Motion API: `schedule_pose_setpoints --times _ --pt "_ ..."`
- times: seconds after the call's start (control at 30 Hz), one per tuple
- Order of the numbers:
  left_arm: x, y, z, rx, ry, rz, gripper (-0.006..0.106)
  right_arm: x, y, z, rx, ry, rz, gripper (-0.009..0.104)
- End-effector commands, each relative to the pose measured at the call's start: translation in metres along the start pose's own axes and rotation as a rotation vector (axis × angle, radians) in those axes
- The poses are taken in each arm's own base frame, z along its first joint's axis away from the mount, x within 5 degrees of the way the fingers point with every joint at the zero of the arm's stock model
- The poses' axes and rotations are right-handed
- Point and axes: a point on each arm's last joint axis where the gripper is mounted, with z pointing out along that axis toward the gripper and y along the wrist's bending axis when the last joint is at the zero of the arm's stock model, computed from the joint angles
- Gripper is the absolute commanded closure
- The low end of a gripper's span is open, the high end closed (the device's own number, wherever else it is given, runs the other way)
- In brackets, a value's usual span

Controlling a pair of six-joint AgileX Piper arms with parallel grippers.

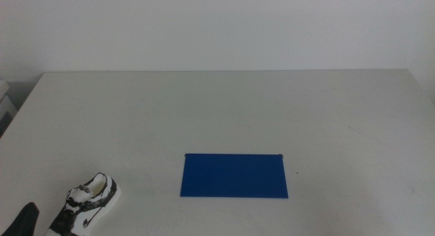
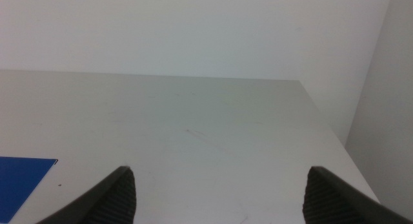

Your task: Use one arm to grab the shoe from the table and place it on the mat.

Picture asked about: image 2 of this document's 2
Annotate blue rectangular mat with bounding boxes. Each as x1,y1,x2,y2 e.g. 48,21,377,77
0,156,59,223

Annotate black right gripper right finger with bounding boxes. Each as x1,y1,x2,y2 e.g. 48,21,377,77
302,166,413,224

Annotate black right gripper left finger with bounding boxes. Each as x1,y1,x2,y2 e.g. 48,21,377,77
35,165,137,224

